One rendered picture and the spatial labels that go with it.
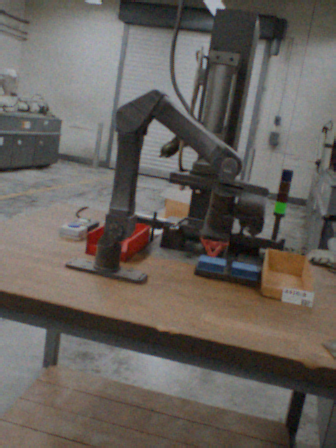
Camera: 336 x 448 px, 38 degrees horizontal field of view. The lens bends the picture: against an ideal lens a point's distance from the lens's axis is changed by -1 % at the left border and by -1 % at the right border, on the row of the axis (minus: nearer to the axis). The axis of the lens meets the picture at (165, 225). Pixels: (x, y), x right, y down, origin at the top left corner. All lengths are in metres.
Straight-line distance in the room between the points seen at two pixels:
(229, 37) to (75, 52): 10.47
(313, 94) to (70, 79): 5.40
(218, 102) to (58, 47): 10.79
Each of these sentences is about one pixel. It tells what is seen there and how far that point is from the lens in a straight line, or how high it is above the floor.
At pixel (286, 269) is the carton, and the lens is 1.51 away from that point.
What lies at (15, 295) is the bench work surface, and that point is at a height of 0.89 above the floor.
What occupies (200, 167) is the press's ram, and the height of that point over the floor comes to 1.17.
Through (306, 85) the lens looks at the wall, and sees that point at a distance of 10.77.
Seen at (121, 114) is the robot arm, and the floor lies 1.29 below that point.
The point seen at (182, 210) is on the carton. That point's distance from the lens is 4.89.
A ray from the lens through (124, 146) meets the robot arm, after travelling 1.16.
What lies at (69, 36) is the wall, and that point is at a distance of 12.14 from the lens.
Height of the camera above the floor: 1.29
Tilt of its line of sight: 12 degrees down
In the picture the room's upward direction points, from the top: 9 degrees clockwise
